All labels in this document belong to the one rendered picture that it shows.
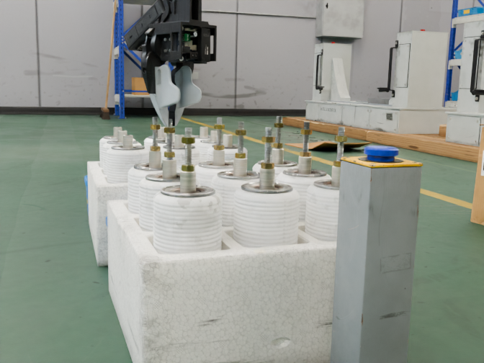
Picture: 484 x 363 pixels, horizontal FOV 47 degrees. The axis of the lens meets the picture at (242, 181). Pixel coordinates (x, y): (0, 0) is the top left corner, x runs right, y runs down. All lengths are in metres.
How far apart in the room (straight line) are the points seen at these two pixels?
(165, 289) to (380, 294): 0.26
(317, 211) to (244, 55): 6.64
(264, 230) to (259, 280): 0.07
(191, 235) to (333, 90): 4.70
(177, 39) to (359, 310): 0.45
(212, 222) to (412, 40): 3.54
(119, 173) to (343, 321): 0.70
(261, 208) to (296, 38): 6.96
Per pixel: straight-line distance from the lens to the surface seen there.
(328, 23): 7.67
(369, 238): 0.66
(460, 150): 3.50
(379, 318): 0.71
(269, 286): 0.77
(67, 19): 7.10
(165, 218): 0.75
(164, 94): 0.86
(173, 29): 0.82
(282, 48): 7.62
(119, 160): 1.26
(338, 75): 5.40
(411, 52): 4.20
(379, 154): 0.67
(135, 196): 0.98
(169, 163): 0.88
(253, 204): 0.78
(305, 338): 0.83
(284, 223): 0.79
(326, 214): 0.83
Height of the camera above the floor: 0.40
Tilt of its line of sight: 10 degrees down
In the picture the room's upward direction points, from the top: 1 degrees clockwise
